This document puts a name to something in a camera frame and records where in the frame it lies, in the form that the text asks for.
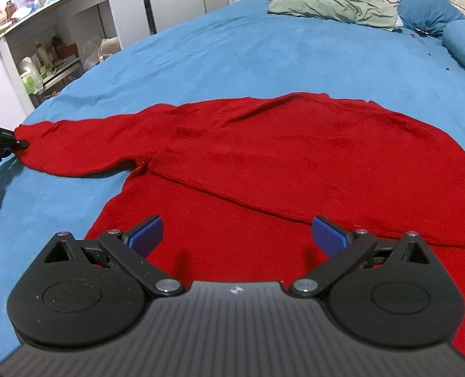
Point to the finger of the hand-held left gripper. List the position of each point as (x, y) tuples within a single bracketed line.
[(21, 144)]

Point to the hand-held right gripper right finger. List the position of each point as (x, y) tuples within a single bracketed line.
[(328, 236)]

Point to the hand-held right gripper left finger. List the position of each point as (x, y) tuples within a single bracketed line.
[(148, 236)]

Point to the red knit sweater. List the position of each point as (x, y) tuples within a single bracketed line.
[(279, 157)]

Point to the clear bag with green item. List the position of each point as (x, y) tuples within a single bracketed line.
[(30, 78)]

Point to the white bottle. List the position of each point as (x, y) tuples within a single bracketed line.
[(42, 54)]

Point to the red box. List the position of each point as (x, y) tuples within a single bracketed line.
[(64, 49)]

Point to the white plastic bag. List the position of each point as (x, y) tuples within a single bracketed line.
[(107, 49)]

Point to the blue picture tin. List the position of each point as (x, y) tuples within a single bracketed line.
[(26, 0)]

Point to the blue bed sheet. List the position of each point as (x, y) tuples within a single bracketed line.
[(224, 63)]

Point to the green pillow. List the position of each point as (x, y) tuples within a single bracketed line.
[(330, 7)]

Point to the blue pillow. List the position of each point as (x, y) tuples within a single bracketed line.
[(426, 6)]

